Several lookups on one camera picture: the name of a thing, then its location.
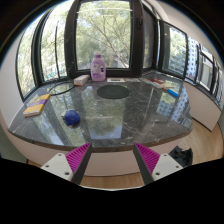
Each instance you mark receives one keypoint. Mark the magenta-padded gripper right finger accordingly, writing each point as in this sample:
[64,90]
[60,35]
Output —
[149,157]

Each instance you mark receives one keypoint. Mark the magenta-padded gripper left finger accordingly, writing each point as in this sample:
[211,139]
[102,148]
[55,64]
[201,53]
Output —
[77,156]

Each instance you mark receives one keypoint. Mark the blue and white computer mouse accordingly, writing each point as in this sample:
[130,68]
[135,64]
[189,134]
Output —
[72,117]

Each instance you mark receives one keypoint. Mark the dark round mouse pad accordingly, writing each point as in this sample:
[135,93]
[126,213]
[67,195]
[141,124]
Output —
[113,91]

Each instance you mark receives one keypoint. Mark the black bag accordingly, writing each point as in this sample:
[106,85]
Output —
[182,156]

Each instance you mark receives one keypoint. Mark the blue book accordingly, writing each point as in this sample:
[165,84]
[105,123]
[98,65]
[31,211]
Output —
[173,92]

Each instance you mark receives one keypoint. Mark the beige book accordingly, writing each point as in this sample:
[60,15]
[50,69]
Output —
[167,86]

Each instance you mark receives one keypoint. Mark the light teal book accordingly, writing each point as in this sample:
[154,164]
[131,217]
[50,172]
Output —
[147,81]

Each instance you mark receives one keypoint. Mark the red book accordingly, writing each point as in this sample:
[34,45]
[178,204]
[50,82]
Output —
[157,81]

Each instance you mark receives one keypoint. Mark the white and orange carton box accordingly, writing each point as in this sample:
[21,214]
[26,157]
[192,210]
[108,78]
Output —
[81,80]

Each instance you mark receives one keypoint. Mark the colourful printed pamphlet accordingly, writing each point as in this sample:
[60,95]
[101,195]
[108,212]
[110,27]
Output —
[133,80]

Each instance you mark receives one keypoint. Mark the orange-framed white card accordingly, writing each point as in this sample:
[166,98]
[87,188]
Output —
[116,80]

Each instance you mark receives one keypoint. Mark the purple detergent bottle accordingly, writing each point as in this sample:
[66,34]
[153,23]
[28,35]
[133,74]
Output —
[98,69]

